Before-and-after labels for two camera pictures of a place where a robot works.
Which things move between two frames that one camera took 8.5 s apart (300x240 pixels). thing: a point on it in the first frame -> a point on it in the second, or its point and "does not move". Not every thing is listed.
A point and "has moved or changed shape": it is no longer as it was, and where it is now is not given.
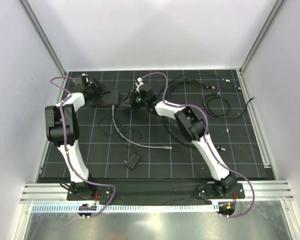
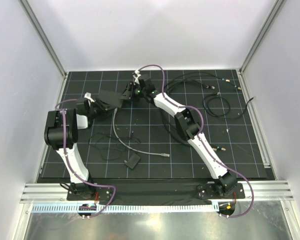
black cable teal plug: (243, 113) does not move
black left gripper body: (95, 93) -> (97, 109)
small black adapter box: (132, 160) does not move
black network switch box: (109, 99) does not move
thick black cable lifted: (206, 86) has moved or changed shape
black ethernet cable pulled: (211, 87) does not move
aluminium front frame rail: (263, 191) does not move
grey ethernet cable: (164, 147) -> (163, 154)
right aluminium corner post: (275, 10) does not move
